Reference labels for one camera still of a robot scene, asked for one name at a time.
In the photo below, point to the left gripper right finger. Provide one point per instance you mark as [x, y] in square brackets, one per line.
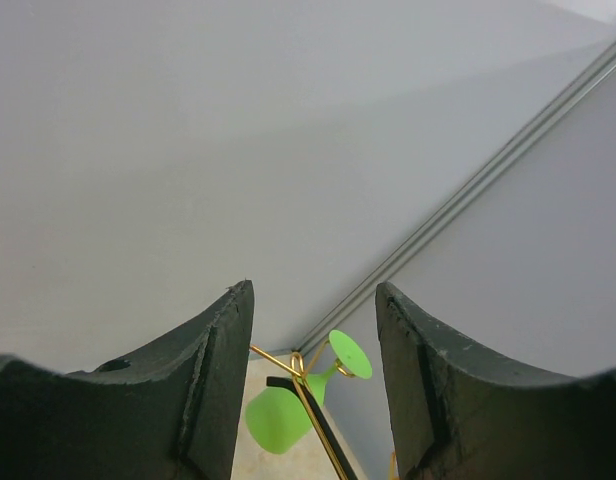
[460, 410]

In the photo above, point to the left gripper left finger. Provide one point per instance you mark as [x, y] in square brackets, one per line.
[168, 410]

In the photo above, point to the green wine glass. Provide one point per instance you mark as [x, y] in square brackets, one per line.
[277, 418]

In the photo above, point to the gold wine glass rack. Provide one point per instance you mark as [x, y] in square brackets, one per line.
[321, 426]

